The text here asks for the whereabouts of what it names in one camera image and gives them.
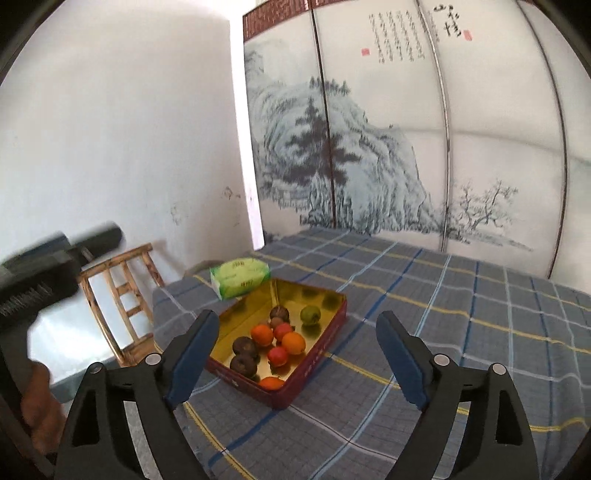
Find wooden bamboo chair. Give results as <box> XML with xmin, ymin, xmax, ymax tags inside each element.
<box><xmin>78</xmin><ymin>244</ymin><xmax>165</xmax><ymax>367</ymax></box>

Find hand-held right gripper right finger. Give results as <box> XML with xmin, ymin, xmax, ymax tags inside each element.
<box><xmin>375</xmin><ymin>310</ymin><xmax>540</xmax><ymax>480</ymax></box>

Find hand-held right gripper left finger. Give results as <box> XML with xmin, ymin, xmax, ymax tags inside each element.
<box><xmin>54</xmin><ymin>309</ymin><xmax>221</xmax><ymax>480</ymax></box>

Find red tin box gold interior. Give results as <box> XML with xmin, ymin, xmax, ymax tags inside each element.
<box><xmin>205</xmin><ymin>277</ymin><xmax>348</xmax><ymax>411</ymax></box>

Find green tissue packet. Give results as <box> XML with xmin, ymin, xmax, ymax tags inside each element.
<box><xmin>210</xmin><ymin>259</ymin><xmax>271</xmax><ymax>301</ymax></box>

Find landscape painted folding screen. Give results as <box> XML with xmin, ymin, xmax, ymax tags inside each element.
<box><xmin>243</xmin><ymin>0</ymin><xmax>591</xmax><ymax>296</ymax></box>

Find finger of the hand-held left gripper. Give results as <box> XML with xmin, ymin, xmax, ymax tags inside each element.
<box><xmin>67</xmin><ymin>222</ymin><xmax>125</xmax><ymax>267</ymax></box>

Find grey plaid tablecloth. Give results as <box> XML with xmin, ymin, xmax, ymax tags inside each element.
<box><xmin>152</xmin><ymin>228</ymin><xmax>591</xmax><ymax>480</ymax></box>

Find person's left hand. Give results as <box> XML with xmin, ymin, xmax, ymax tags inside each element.
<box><xmin>21</xmin><ymin>361</ymin><xmax>66</xmax><ymax>456</ymax></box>

